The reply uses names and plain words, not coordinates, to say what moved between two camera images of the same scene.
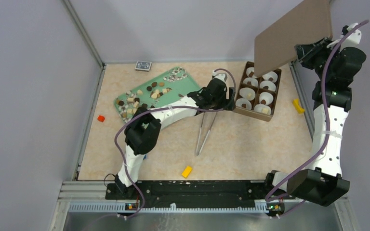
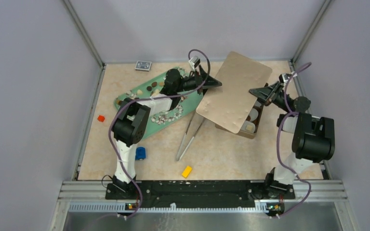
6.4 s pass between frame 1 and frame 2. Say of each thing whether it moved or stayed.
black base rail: stayed
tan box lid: moved
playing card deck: stayed
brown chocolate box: moved
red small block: stayed
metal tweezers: moved
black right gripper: moved
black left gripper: moved
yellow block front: stayed
